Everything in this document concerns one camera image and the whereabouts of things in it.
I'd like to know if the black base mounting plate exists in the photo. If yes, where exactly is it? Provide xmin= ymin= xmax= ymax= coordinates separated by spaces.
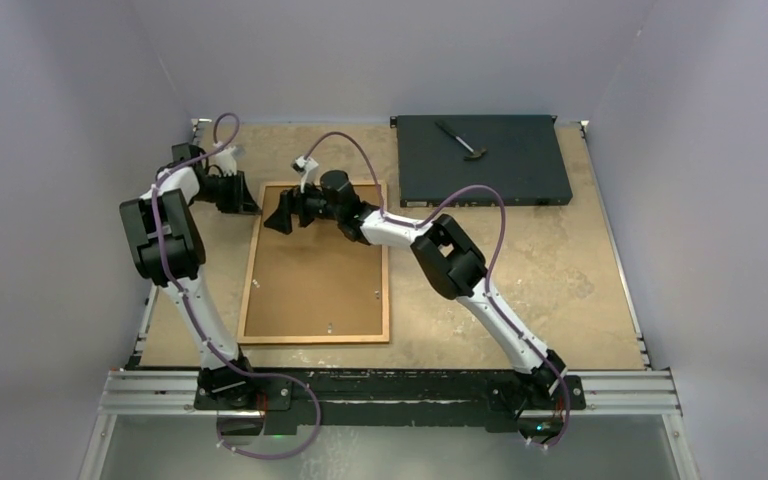
xmin=193 ymin=367 xmax=586 ymax=435

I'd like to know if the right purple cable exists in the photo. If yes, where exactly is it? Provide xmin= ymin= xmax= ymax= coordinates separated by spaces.
xmin=305 ymin=131 xmax=573 ymax=452

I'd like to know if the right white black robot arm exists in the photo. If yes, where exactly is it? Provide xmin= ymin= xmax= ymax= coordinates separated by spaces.
xmin=264 ymin=170 xmax=569 ymax=407

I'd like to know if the brown wooden picture frame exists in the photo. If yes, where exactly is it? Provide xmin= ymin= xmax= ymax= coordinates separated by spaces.
xmin=236 ymin=180 xmax=391 ymax=346

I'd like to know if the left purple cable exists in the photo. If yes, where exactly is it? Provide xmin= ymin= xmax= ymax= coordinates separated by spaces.
xmin=150 ymin=112 xmax=323 ymax=461

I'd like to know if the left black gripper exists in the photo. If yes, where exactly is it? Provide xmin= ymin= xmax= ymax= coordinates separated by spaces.
xmin=192 ymin=171 xmax=261 ymax=216

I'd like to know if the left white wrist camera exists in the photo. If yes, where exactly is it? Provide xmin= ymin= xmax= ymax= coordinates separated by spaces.
xmin=213 ymin=142 xmax=245 ymax=177

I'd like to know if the purple cable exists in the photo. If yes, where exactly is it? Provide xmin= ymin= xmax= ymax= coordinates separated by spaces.
xmin=150 ymin=112 xmax=323 ymax=461
xmin=305 ymin=131 xmax=573 ymax=452

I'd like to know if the dark flat equipment case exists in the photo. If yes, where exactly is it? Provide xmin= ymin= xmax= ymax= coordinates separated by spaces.
xmin=390 ymin=114 xmax=573 ymax=207

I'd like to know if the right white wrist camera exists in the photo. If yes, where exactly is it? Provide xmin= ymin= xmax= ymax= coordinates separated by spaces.
xmin=291 ymin=155 xmax=319 ymax=193

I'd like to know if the small black handled hammer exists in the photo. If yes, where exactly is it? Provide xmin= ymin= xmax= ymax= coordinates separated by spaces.
xmin=434 ymin=120 xmax=487 ymax=161

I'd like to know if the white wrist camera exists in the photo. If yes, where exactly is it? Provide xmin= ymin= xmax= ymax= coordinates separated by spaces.
xmin=291 ymin=155 xmax=319 ymax=193
xmin=213 ymin=142 xmax=245 ymax=177

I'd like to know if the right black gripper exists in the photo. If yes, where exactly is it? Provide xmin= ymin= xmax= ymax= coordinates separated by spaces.
xmin=265 ymin=176 xmax=343 ymax=236

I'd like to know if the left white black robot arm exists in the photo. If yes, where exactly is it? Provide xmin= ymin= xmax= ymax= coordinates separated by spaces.
xmin=119 ymin=143 xmax=261 ymax=410

